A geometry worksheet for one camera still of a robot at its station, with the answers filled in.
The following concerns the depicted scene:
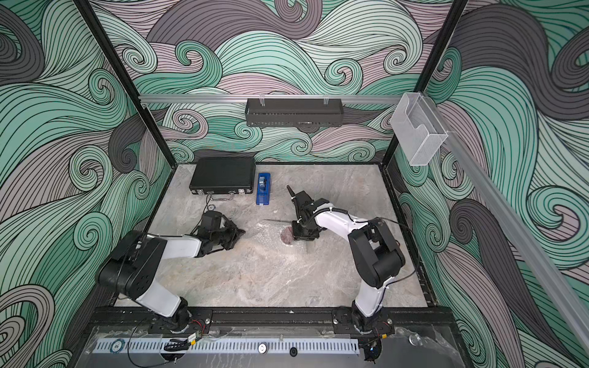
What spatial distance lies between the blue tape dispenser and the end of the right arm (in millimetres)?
243

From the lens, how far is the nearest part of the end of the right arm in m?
0.67

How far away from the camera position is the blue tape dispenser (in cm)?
103
